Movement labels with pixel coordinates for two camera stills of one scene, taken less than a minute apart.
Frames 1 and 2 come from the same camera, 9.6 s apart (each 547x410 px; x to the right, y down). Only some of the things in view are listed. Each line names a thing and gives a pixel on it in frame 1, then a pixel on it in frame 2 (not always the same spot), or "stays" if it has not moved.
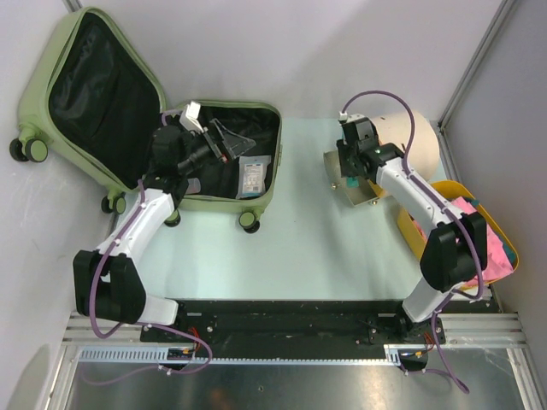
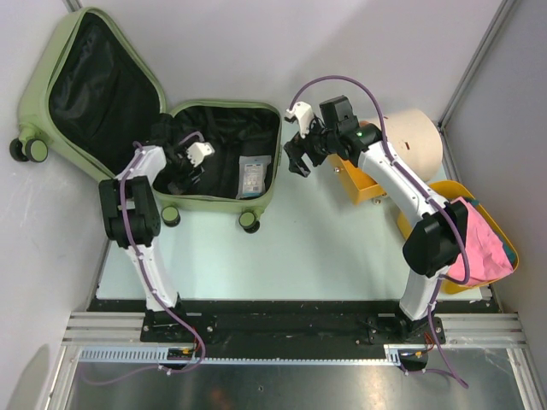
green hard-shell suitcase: x=92 y=102 stays
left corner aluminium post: x=74 y=4 stays
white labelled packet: x=252 y=175 stays
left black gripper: x=229 y=143 → x=185 y=181
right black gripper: x=345 y=171 → x=295 y=149
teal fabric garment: x=507 y=250 stays
